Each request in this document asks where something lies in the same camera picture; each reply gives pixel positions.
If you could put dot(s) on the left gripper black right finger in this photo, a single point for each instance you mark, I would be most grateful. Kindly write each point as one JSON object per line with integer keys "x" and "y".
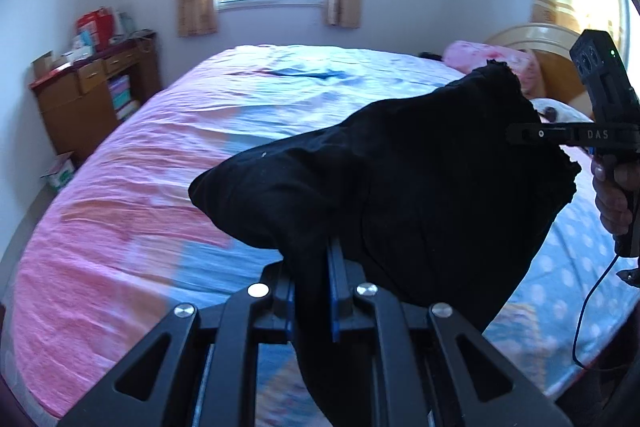
{"x": 428, "y": 366}

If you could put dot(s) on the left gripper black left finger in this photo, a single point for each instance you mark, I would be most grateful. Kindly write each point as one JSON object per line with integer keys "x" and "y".
{"x": 197, "y": 367}

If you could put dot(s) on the black pants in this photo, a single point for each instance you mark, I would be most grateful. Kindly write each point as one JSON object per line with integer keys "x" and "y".
{"x": 431, "y": 195}

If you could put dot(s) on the right hand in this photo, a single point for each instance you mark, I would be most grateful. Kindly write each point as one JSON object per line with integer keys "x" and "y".
{"x": 611, "y": 198}

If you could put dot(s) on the black and white pillow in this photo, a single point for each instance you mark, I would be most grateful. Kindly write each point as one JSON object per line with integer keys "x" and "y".
{"x": 558, "y": 112}

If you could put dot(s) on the cream wooden headboard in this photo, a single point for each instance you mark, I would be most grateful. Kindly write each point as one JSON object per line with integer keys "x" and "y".
{"x": 550, "y": 44}

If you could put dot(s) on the pink and blue bed sheet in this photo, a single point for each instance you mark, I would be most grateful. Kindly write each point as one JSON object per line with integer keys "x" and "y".
{"x": 122, "y": 244}

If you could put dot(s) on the white box on floor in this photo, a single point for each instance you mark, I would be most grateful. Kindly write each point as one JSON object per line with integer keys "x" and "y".
{"x": 61, "y": 172}

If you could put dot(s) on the brown wooden desk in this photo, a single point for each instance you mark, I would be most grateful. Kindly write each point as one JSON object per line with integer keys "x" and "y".
{"x": 75, "y": 101}

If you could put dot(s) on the stacked books in desk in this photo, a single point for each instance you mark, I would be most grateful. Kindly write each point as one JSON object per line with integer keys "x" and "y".
{"x": 123, "y": 102}

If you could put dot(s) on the cardboard box on desk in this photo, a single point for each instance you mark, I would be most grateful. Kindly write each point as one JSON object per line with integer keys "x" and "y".
{"x": 46, "y": 63}

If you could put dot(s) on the red gift bag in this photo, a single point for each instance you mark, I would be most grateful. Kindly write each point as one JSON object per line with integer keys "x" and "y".
{"x": 100, "y": 25}

